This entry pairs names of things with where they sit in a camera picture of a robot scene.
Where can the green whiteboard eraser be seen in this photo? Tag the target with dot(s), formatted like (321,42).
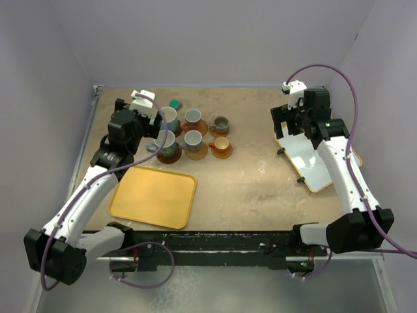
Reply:
(175,104)

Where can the grey mug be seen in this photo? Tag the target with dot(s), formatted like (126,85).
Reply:
(192,141)

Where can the yellow plastic tray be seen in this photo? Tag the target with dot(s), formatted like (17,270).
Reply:
(153,196)

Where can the small brown cup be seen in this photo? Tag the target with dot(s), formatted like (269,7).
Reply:
(220,145)

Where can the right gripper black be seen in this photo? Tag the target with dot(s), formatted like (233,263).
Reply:
(282,114)

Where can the woven light brown coaster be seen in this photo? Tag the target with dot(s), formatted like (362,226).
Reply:
(201,154)
(201,126)

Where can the whiteboard with yellow frame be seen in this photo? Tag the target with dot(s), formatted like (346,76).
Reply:
(316,167)

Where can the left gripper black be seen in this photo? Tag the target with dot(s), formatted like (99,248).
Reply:
(150,129)

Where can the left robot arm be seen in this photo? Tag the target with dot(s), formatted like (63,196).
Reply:
(57,251)

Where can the dark brown wooden coaster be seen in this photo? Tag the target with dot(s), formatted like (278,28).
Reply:
(178,131)
(170,159)

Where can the orange wooden coaster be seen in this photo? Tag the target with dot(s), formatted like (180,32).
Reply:
(216,134)
(222,154)

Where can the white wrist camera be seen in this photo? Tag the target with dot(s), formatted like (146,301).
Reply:
(142,105)
(295,90)

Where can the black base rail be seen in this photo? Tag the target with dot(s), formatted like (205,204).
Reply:
(269,249)

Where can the small olive grey cup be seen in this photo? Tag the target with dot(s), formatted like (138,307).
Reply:
(221,124)

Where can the large light blue mug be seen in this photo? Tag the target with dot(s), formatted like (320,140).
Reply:
(171,117)

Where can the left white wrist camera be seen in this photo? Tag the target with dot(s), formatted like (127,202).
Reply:
(142,105)

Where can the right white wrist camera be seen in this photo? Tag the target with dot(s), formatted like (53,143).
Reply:
(295,90)

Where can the pink cup orange handle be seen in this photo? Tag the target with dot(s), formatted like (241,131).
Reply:
(192,117)

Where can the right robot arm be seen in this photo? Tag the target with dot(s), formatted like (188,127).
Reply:
(363,220)

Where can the blue floral mug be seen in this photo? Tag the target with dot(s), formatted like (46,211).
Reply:
(166,140)

